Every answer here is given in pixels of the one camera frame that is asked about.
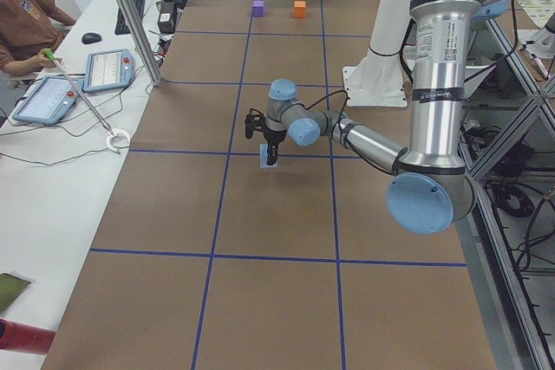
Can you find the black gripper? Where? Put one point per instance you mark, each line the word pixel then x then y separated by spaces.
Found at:
pixel 273 136

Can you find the orange foam block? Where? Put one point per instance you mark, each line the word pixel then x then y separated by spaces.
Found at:
pixel 299 9

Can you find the near blue teach pendant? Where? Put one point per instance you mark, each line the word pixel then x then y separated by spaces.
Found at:
pixel 48 103

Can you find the person in brown shirt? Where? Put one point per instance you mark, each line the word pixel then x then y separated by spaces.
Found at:
pixel 27 30

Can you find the light blue foam block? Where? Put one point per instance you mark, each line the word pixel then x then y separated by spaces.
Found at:
pixel 262 157

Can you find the black power adapter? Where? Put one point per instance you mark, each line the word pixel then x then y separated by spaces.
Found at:
pixel 167 17

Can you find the aluminium frame post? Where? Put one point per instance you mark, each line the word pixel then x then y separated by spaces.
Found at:
pixel 141 42

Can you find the purple foam block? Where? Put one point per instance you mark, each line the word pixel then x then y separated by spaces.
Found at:
pixel 257 8

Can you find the black computer mouse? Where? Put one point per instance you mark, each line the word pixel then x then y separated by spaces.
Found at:
pixel 91 37

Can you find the far blue teach pendant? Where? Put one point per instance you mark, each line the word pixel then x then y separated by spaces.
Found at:
pixel 108 70

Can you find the metal reach stick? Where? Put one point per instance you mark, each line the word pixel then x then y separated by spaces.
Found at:
pixel 48 53

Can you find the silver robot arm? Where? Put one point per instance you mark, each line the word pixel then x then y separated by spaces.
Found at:
pixel 417 58

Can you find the red cylinder bottle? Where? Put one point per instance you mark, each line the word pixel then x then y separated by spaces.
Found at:
pixel 21 338

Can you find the blue teach pendant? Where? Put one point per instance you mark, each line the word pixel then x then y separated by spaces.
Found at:
pixel 108 70
pixel 48 103

